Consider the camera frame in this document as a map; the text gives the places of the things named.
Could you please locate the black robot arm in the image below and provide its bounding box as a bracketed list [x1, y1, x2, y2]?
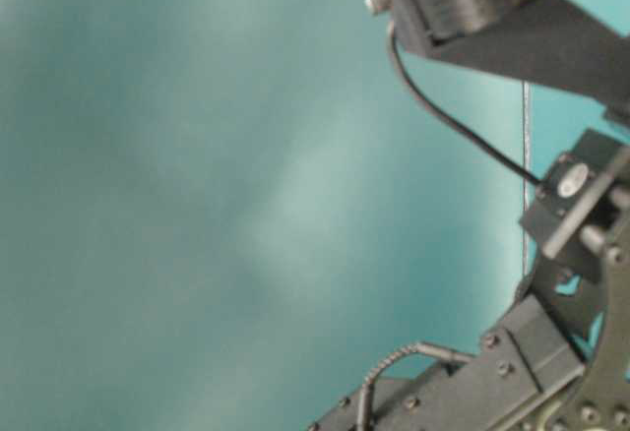
[312, 130, 629, 430]

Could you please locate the thin black cable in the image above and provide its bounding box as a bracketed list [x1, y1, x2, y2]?
[387, 21, 542, 187]

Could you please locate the grey braided cable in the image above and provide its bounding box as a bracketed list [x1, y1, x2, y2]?
[354, 341, 476, 426]

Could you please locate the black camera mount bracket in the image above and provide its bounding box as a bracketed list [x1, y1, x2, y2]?
[373, 0, 629, 126]

